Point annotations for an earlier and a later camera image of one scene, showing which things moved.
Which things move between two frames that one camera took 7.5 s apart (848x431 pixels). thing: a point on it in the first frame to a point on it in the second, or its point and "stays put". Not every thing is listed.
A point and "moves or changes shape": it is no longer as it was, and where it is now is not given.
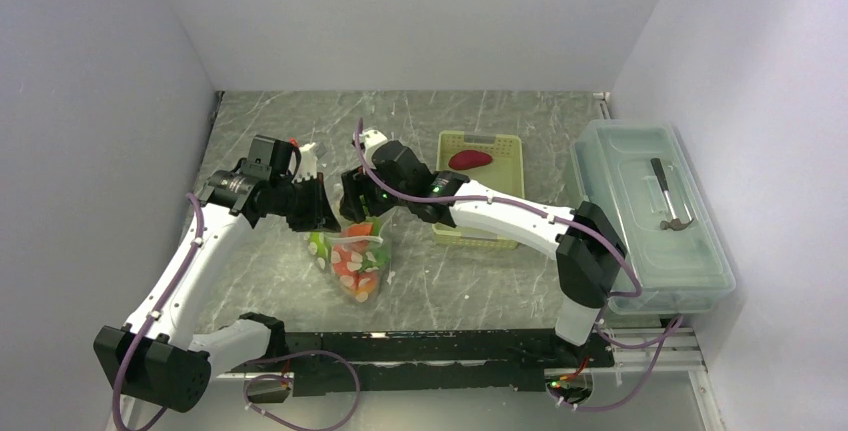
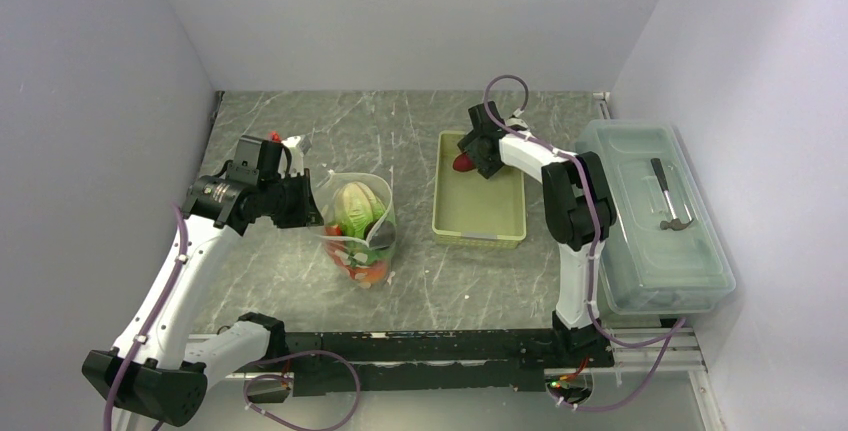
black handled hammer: [674, 224] stays put
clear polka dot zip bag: [356, 256] moves or changes shape
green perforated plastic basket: [505, 173] stays put
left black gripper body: [297, 201] stays put
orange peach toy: [367, 283] to [372, 273]
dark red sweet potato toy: [466, 159] stays put
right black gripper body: [378, 201] to [485, 165]
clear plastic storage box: [641, 177] stays put
